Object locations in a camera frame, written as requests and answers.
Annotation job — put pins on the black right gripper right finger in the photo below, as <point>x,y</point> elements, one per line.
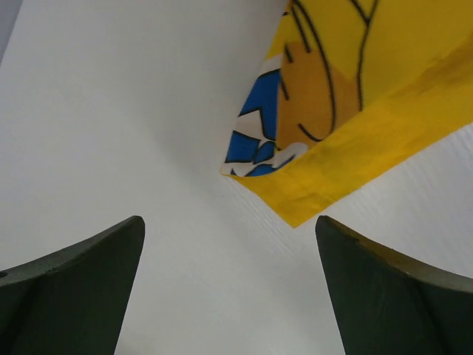
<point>386,302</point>

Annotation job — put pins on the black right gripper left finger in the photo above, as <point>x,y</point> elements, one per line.
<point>72,301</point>

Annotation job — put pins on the yellow Pikachu placemat cloth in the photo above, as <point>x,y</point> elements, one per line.
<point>348,90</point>

